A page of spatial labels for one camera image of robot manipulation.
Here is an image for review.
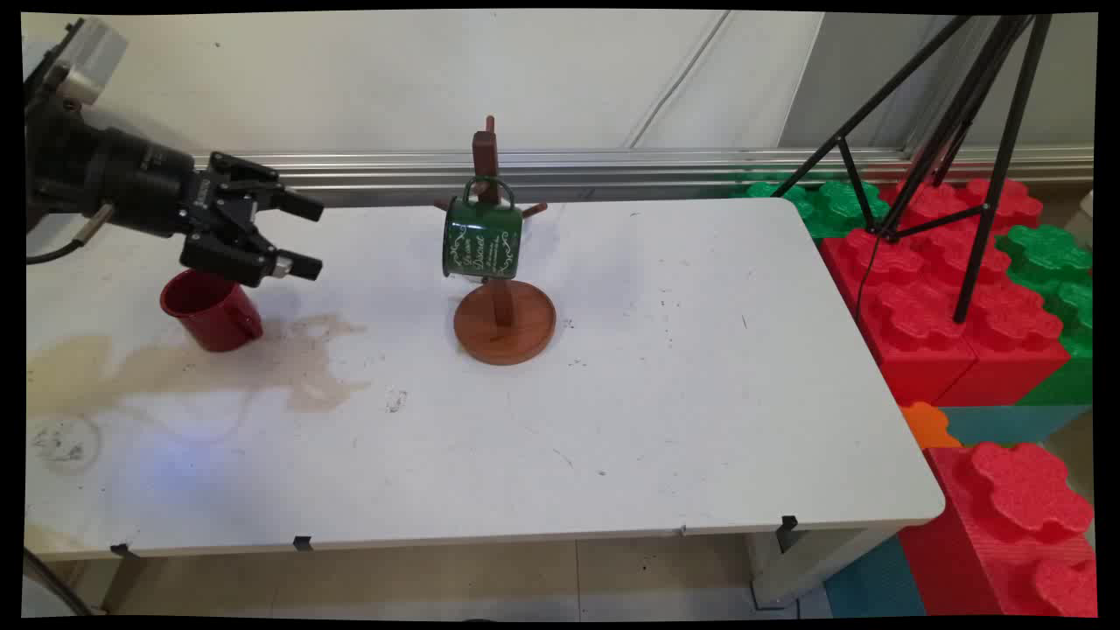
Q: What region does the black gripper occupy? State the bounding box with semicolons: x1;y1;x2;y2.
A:
24;98;326;289

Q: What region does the green enamel mug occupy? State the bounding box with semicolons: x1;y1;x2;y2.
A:
442;175;525;282

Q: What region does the red mug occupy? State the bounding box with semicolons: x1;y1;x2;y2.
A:
159;269;264;354

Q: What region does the wooden mug tree stand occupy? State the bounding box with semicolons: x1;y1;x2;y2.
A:
434;115;557;367

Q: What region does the black rod under table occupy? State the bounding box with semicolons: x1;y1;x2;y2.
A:
24;547;99;617

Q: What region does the small green foam block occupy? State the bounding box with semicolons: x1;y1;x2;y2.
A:
744;179;895;240

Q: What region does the white table leg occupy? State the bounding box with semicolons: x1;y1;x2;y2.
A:
746;525;904;611

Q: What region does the orange foam piece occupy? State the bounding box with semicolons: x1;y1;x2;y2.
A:
899;401;963;452

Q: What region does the teal foam block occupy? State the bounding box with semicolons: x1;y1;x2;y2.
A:
822;534;928;618

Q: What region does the black tripod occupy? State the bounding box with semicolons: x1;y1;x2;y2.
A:
770;13;1055;326

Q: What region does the teal foam mat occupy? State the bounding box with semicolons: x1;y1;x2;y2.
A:
941;404;1091;448

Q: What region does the large green foam block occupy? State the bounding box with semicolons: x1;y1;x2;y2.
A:
996;223;1095;407

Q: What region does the tall red foam block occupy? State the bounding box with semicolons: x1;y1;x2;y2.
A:
899;441;1099;618

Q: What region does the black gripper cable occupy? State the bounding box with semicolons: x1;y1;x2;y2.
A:
26;204;116;265

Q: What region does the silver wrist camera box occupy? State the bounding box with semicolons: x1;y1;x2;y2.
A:
48;17;129;108

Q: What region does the aluminium rail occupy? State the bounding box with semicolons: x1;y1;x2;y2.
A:
192;146;1095;208

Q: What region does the thin black tripod cable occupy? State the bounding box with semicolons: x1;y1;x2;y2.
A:
855;229;886;338

